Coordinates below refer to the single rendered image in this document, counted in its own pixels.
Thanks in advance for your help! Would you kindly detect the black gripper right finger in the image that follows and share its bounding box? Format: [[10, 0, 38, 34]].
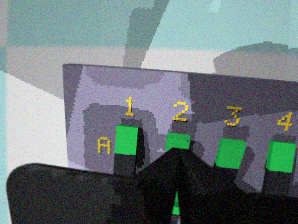
[[178, 149, 298, 224]]

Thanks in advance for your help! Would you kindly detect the lavender-grey switch panel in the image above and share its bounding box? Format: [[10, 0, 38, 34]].
[[62, 64, 298, 198]]

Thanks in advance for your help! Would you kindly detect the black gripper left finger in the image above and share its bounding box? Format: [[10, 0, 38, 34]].
[[6, 147, 182, 224]]

